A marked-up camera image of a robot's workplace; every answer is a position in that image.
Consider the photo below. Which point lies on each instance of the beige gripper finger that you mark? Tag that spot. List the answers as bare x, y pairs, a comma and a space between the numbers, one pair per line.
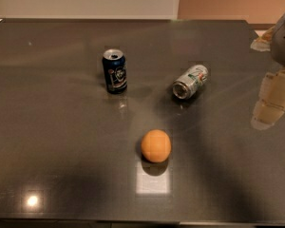
263, 41
270, 106

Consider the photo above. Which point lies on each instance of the silver green 7up can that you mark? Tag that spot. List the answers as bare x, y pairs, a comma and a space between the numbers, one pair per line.
190, 82

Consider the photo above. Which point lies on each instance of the blue pepsi can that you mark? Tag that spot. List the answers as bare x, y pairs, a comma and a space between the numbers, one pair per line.
114, 65

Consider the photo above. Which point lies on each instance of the orange fruit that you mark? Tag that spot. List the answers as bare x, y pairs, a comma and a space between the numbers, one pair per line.
156, 146

